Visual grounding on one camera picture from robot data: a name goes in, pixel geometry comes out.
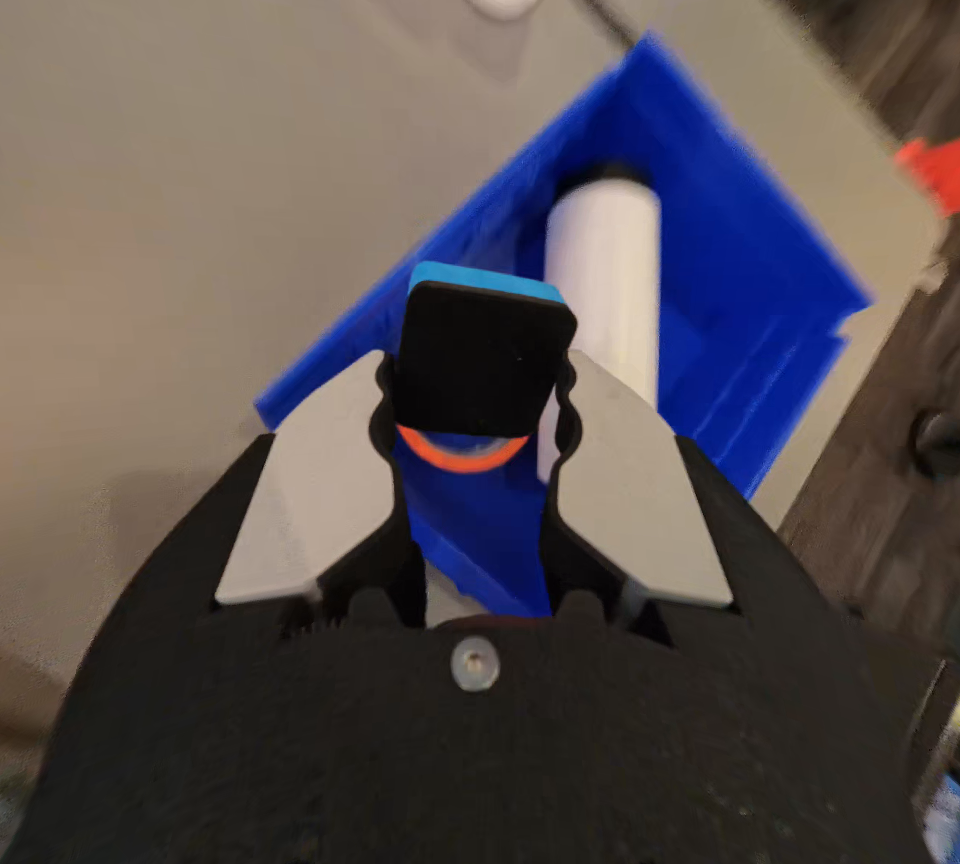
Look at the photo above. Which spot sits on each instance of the orange tape roll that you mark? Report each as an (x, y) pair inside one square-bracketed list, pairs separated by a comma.
[(457, 461)]

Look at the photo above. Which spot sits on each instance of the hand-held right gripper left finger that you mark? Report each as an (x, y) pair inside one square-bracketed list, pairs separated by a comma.
[(315, 489)]

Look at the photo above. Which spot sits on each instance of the white tube with black cap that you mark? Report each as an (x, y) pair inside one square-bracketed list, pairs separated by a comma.
[(607, 264)]

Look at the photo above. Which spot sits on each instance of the blue plastic bin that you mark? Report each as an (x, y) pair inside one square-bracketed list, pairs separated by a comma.
[(735, 242)]

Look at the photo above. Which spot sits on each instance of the blue whiteboard eraser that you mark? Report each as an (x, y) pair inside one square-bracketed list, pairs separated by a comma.
[(480, 362)]

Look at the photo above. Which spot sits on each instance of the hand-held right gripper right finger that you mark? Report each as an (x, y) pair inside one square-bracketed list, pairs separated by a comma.
[(637, 482)]

